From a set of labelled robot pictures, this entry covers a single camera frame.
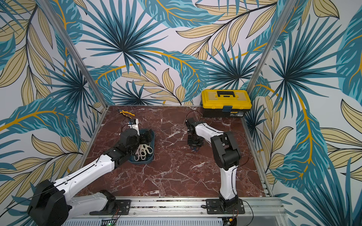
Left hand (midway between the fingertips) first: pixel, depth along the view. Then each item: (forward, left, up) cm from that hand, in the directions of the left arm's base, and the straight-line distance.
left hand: (145, 132), depth 82 cm
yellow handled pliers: (+29, +23, -17) cm, 41 cm away
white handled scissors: (-5, +4, -15) cm, 16 cm away
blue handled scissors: (-1, -30, -17) cm, 35 cm away
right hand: (+3, -31, -18) cm, 36 cm away
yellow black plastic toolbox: (+28, -52, -2) cm, 59 cm away
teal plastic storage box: (-11, -3, -13) cm, 17 cm away
